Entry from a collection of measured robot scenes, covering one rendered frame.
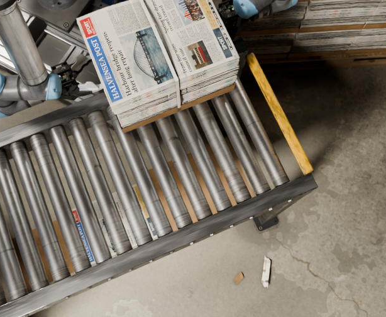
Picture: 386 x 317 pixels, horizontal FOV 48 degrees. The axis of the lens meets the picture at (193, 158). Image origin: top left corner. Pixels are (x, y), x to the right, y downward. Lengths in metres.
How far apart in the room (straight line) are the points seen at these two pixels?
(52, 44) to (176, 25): 1.12
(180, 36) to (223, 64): 0.14
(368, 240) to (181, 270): 0.89
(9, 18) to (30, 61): 0.14
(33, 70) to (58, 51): 0.99
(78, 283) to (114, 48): 0.67
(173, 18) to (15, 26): 0.41
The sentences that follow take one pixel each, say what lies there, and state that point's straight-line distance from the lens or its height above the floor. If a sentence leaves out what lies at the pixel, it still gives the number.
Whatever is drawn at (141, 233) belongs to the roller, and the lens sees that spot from 1.30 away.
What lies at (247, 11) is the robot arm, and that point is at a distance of 1.39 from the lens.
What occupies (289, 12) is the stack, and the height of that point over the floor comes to 0.54.
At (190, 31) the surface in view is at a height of 1.03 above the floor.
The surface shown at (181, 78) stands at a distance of 1.17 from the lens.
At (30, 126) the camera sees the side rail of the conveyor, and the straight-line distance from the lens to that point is 1.45.
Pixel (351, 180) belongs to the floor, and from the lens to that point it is 2.27.
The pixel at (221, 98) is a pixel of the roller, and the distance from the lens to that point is 1.40.
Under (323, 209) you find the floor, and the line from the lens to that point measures 2.20.
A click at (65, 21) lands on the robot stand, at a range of 1.56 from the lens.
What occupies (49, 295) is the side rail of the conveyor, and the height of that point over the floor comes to 0.80.
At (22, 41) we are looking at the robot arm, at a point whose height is 1.12.
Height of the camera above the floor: 2.08
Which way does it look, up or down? 75 degrees down
